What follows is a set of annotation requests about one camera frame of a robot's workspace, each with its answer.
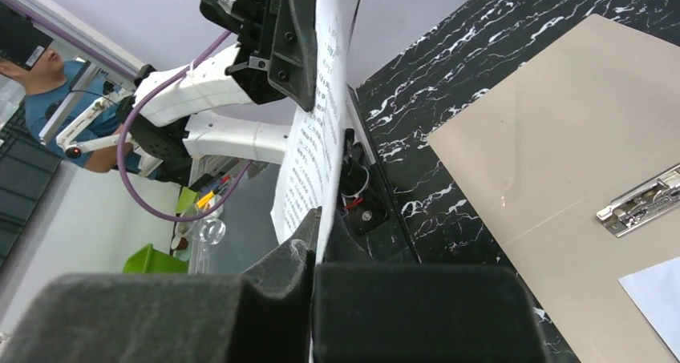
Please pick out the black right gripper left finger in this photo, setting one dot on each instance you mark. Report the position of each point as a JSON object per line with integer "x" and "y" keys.
{"x": 259, "y": 315}

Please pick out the green plastic bin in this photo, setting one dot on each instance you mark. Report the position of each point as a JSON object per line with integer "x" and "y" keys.
{"x": 150, "y": 260}

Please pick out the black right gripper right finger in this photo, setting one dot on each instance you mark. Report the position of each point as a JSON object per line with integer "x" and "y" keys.
{"x": 369, "y": 312}

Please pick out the printed white paper sheet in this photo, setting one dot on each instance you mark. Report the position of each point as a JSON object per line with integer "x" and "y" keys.
{"x": 309, "y": 175}

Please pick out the person in blue shirt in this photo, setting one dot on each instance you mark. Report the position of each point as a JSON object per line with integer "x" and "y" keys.
{"x": 46, "y": 85}

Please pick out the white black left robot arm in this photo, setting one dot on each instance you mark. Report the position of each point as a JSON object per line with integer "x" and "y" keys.
{"x": 189, "y": 112}

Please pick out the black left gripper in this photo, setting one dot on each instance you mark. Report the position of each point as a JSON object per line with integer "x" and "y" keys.
{"x": 244, "y": 10}

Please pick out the beige paper folder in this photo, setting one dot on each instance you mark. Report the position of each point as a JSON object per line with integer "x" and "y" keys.
{"x": 592, "y": 116}

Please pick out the silver folder clip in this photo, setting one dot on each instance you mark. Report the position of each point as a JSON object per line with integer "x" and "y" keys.
{"x": 642, "y": 204}

